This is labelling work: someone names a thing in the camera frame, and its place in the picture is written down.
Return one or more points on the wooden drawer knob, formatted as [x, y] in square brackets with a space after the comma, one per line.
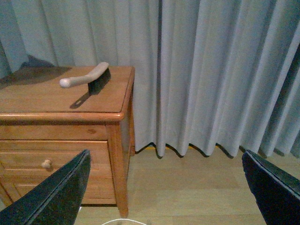
[47, 164]

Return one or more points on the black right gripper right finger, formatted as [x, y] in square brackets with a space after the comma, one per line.
[277, 193]

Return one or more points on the light teal curtain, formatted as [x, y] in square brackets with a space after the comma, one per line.
[207, 72]

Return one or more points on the beige hand brush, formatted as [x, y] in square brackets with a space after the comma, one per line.
[96, 79]

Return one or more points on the wooden nightstand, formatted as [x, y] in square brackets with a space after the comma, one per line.
[39, 120]

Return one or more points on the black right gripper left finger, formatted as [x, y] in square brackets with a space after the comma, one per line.
[55, 201]

